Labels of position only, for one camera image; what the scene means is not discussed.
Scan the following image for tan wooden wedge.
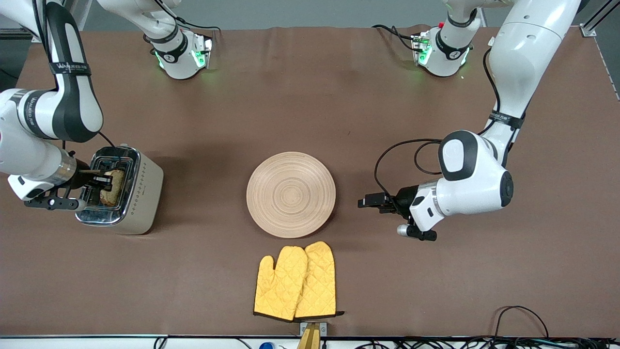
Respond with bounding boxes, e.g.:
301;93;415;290
296;323;321;349

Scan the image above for metal bracket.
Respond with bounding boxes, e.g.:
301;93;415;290
299;321;328;336

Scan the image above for slice of toast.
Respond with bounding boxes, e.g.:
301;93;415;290
99;169;125;207

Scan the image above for tangled black cables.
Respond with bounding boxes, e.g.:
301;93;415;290
339;336;620;349

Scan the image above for black arm base cable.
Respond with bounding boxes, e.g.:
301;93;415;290
372;23;418;52
154;0;221;33

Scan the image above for looped black cable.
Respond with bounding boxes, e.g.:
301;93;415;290
494;305;551;340

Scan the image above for beige and chrome toaster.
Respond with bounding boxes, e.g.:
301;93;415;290
75;144;164;236

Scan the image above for round wooden plate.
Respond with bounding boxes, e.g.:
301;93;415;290
246;152;336;239

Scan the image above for aluminium frame profile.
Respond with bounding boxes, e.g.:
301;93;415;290
579;0;620;37

